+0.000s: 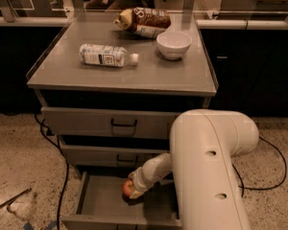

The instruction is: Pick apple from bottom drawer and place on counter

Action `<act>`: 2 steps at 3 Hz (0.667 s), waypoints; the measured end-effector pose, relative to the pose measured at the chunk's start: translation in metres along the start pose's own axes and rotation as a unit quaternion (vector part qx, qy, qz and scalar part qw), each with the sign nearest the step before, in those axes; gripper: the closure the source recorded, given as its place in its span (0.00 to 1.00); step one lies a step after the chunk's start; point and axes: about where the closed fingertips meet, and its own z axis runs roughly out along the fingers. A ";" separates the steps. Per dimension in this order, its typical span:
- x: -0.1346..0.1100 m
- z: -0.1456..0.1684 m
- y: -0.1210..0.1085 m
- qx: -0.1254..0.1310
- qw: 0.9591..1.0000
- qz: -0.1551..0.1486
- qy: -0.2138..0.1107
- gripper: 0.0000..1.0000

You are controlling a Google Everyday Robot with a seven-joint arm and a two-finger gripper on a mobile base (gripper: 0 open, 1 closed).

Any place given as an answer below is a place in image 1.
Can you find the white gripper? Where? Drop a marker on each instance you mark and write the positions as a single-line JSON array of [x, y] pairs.
[[138, 179]]

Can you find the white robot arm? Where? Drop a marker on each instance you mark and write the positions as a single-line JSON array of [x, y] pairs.
[[202, 143]]

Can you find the grey middle drawer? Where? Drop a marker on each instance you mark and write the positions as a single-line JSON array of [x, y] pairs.
[[108, 156]]

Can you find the grey metal drawer cabinet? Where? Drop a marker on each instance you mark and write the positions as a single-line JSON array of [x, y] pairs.
[[154, 84]]

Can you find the red apple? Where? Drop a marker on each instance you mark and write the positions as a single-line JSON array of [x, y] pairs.
[[127, 187]]

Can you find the clear plastic water bottle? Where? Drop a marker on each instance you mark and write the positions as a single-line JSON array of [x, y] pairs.
[[111, 56]]

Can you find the white ceramic bowl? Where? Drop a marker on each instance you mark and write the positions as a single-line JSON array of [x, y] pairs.
[[173, 45]]

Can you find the brown chip bag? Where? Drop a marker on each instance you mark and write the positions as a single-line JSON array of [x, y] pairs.
[[145, 22]]

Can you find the grey top drawer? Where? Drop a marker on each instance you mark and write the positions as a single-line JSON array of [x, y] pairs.
[[109, 123]]

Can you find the metal rod on floor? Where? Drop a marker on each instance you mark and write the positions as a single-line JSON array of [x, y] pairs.
[[14, 198]]

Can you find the grey open bottom drawer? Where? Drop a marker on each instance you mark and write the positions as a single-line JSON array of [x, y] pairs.
[[100, 204]]

